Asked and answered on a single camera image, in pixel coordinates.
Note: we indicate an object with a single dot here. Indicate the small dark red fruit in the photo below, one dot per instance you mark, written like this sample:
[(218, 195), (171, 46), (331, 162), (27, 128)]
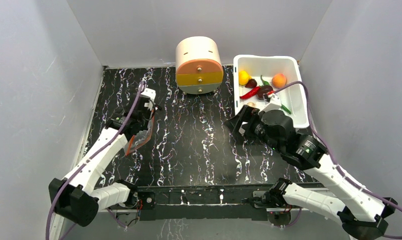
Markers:
[(251, 84)]

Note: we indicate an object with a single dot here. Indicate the round three-drawer cabinet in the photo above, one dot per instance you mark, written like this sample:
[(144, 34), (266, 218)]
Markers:
[(198, 65)]

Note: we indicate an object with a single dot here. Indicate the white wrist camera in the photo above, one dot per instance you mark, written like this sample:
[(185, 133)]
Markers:
[(272, 102), (149, 96)]

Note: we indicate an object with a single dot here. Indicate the white plastic bin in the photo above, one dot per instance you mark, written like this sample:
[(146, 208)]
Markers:
[(264, 68)]

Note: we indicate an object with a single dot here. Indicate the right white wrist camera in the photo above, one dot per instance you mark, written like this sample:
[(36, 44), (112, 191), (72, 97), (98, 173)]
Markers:
[(272, 102)]

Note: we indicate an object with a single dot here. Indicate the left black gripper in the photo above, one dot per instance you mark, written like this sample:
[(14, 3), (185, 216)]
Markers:
[(148, 116)]

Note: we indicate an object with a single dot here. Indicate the clear zip bag orange zipper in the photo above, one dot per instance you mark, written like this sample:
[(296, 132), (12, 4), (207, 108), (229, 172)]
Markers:
[(140, 133)]

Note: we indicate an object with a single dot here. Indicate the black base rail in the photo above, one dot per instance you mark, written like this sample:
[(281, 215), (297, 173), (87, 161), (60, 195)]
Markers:
[(209, 202)]

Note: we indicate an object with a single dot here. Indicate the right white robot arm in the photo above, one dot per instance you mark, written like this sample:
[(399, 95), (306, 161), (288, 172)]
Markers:
[(361, 216)]

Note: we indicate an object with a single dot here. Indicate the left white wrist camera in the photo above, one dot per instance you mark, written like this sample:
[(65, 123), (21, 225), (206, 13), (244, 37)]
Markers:
[(149, 96)]

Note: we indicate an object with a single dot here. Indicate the dark purple plum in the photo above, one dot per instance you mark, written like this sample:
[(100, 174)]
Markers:
[(264, 90)]

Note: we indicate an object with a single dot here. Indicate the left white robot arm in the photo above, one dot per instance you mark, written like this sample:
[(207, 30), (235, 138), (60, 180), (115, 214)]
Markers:
[(75, 196)]

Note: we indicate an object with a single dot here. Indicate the orange peach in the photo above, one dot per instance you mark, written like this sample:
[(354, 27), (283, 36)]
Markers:
[(279, 80)]

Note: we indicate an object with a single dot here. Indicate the red chili pepper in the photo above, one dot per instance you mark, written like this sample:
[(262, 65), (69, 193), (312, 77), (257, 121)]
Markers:
[(250, 94)]

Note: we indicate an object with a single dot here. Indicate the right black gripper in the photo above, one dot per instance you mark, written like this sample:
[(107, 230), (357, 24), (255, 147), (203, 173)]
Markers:
[(246, 120)]

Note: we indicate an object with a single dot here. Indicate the yellow lemon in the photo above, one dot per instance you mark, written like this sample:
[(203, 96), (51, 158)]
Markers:
[(243, 78)]

